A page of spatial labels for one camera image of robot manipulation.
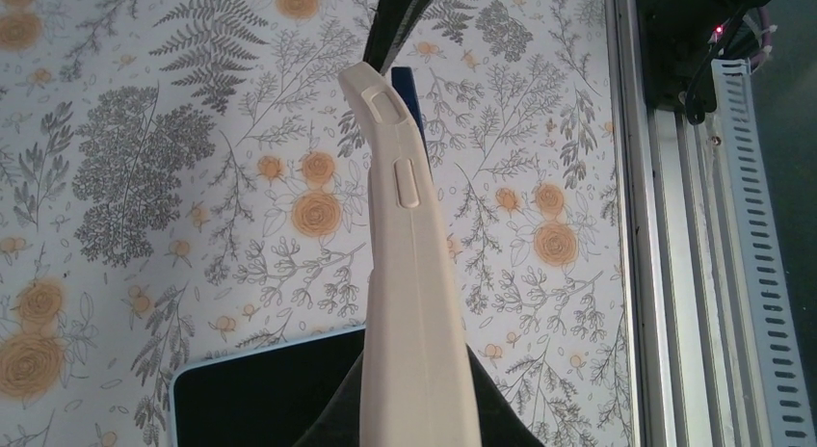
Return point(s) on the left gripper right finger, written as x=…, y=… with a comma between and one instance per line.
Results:
x=499, y=424

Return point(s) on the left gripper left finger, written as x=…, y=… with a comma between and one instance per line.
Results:
x=339, y=422

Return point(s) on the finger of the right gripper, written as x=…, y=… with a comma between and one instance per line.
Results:
x=392, y=24

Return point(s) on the cream white phone case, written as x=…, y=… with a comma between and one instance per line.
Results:
x=416, y=387

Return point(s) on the black phone with blue edge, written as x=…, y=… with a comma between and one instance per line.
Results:
x=403, y=82

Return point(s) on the phone in light-blue case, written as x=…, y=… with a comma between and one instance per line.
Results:
x=265, y=397

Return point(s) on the floral patterned table mat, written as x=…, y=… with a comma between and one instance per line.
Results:
x=183, y=179

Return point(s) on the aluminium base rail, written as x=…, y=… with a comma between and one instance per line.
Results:
x=682, y=381

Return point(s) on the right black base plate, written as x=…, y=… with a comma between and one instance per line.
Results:
x=680, y=41

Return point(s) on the white slotted cable duct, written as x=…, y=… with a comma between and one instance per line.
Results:
x=785, y=413

